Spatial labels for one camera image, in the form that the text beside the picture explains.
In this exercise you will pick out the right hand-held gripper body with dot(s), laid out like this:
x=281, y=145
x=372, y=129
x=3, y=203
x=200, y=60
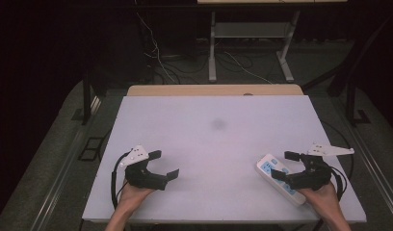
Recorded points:
x=316, y=174

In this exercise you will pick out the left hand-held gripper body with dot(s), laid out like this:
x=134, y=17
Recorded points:
x=143, y=180

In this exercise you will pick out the person's left hand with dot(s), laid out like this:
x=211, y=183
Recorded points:
x=132, y=196

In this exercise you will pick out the person's right hand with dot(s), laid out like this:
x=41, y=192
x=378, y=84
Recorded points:
x=323, y=197

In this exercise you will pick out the white foam board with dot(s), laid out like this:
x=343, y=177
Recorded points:
x=214, y=154

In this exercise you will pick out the black metal stand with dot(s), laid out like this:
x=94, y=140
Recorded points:
x=86, y=99
x=353, y=106

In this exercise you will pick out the wooden table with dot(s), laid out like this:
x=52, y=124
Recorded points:
x=214, y=90

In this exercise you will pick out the aluminium floor rail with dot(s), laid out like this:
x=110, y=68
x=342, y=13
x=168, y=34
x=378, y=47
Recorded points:
x=66, y=160
x=371, y=160

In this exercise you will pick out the black floor bracket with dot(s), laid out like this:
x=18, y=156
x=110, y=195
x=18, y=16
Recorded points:
x=91, y=149

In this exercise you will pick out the white metal desk frame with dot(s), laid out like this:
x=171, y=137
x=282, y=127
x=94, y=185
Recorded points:
x=249, y=30

